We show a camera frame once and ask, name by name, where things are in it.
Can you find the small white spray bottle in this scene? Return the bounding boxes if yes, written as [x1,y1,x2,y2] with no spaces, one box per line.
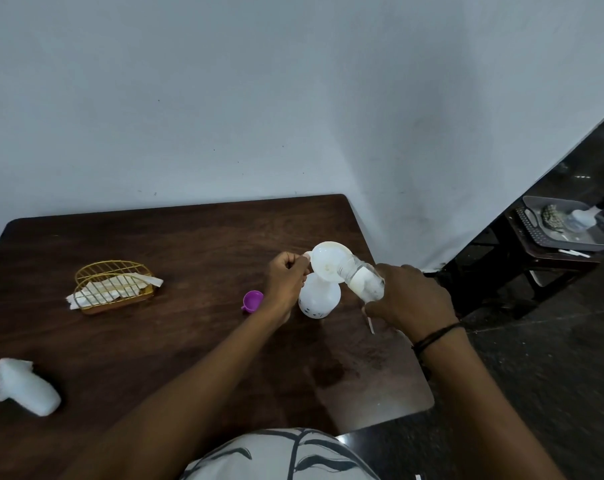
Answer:
[564,205,604,233]

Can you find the person's left hand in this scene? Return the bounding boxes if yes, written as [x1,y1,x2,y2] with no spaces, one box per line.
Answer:
[261,251,313,324]

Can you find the white paper napkins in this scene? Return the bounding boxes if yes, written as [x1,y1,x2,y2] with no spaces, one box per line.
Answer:
[65,274,164,311]

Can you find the white patterned shirt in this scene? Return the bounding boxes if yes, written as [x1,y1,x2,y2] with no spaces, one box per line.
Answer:
[179,428,383,480]

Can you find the gold wire basket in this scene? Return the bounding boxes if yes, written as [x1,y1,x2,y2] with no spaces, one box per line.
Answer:
[74,260,155,316]

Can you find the white plastic bottle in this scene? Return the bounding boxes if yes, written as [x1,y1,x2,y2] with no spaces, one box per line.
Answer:
[298,272,343,320]

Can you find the person's left forearm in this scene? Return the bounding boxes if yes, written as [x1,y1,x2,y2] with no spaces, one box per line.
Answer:
[59,307,291,480]

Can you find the person's right forearm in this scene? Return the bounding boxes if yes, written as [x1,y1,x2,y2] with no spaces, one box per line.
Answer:
[412,324,569,480]

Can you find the clear plastic bottle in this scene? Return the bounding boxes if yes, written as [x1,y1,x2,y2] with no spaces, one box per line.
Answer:
[339,255,386,303]

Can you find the person's right hand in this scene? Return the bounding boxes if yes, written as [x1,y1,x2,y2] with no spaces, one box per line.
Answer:
[363,264,463,346]

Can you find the white plastic funnel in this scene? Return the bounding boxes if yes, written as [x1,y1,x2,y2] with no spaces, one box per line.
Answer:
[302,241,356,285]

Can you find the patterned grey cloth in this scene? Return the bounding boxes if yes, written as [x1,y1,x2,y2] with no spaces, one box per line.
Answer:
[540,204,566,234]

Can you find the grey plastic tray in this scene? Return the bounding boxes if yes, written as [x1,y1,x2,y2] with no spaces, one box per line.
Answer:
[514,195,604,253]

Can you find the dark wooden stool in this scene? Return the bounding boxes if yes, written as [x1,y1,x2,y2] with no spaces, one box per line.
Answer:
[502,209,601,308]

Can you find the black wrist band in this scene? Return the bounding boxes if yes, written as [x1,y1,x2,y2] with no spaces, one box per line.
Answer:
[411,322,466,358]

